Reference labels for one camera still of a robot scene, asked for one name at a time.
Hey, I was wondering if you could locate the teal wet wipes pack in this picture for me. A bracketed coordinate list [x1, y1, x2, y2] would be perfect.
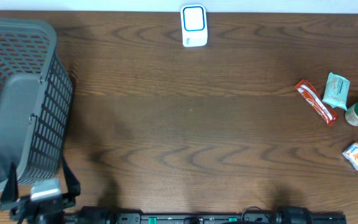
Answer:
[323, 72, 351, 111]

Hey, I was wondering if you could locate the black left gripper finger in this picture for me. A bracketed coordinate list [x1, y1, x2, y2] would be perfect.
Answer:
[62, 156, 81, 198]
[0, 162, 19, 210]

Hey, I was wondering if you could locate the red snack packet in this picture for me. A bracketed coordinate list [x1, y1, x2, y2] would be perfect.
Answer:
[295, 79, 338, 126]

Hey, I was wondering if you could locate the orange snack box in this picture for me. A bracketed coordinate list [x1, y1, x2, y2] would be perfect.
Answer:
[342, 142, 358, 170]

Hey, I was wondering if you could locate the white barcode scanner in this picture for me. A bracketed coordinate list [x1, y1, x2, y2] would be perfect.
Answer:
[180, 4, 208, 47]

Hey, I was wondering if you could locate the black mounting rail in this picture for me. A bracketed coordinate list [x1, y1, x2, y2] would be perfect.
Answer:
[63, 207, 347, 224]

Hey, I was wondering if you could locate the grey plastic basket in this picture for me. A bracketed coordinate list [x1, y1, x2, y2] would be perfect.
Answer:
[0, 18, 73, 192]

